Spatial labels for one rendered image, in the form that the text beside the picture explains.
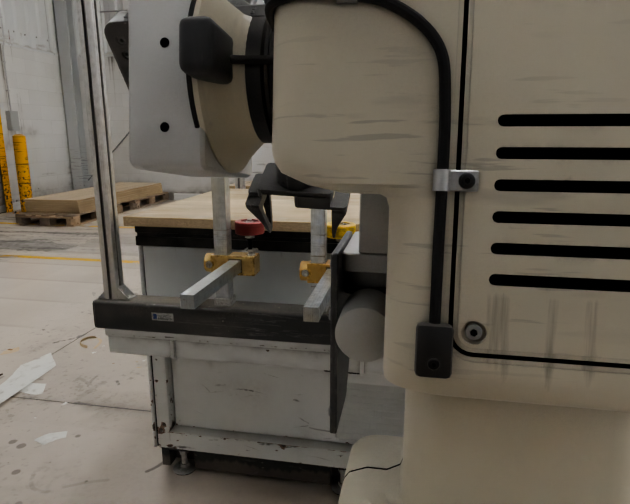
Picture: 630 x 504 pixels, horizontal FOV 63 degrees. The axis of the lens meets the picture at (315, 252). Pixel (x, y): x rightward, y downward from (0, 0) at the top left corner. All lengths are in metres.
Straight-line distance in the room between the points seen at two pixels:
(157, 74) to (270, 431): 1.54
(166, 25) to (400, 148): 0.18
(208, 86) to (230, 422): 1.57
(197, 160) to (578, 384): 0.23
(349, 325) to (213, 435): 1.46
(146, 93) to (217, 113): 0.05
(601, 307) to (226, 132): 0.23
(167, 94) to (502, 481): 0.30
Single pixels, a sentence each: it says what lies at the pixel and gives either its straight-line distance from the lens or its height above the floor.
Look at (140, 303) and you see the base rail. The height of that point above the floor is 0.70.
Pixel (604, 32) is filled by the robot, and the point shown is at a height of 1.18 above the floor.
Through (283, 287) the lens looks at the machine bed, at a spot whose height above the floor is 0.69.
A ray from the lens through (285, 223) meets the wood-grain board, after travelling 1.42.
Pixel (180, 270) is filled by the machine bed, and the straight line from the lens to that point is 1.63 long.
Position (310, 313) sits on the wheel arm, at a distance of 0.98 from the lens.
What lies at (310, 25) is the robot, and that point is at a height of 1.19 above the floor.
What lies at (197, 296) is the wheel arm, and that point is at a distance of 1.06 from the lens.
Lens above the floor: 1.14
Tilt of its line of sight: 13 degrees down
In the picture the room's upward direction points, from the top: straight up
